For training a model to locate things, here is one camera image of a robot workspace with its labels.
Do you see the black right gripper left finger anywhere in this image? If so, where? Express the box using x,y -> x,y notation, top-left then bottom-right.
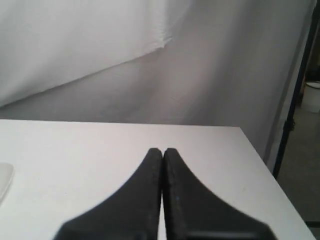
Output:
55,148 -> 163,240

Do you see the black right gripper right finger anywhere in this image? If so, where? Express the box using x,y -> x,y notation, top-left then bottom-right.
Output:
162,148 -> 276,240

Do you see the black metal stand pole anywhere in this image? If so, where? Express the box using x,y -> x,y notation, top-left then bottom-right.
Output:
272,0 -> 320,179

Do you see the white square plate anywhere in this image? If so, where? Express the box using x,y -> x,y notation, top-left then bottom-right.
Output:
0,162 -> 15,203

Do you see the white bucket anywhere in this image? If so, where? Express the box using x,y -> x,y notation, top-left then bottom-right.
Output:
301,81 -> 320,113

